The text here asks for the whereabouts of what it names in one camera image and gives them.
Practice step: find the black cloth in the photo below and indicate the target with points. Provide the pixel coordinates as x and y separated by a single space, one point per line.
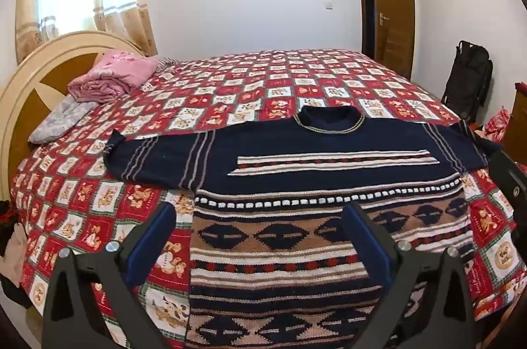
12 291

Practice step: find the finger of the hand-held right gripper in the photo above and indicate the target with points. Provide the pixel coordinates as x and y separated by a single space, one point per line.
510 184

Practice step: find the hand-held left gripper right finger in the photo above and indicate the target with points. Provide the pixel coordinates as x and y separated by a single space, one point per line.
362 236

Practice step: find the grey floral pillow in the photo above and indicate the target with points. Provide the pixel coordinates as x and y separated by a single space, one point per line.
57 120

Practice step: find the brown wooden dresser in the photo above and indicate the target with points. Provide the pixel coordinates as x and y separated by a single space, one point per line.
519 118

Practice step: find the black luggage bag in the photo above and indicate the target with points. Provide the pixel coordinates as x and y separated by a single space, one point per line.
467 81

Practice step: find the red checkered printed bedspread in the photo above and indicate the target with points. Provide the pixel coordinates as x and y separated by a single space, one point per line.
247 85

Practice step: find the navy patterned knit sweater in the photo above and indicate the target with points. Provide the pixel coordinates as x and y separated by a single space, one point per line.
288 176

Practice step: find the brown wooden door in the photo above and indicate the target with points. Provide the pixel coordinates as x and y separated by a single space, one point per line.
391 11

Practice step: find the cream wooden headboard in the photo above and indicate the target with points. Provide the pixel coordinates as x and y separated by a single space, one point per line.
24 85

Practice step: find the striped cloth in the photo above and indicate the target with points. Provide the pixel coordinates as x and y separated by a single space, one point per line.
164 62

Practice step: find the red patterned bag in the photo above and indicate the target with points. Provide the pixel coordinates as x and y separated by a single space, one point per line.
497 126

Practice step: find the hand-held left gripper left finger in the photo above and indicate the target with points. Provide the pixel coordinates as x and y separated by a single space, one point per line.
158 236

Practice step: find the pink folded blanket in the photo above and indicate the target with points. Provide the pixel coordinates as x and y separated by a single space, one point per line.
115 73

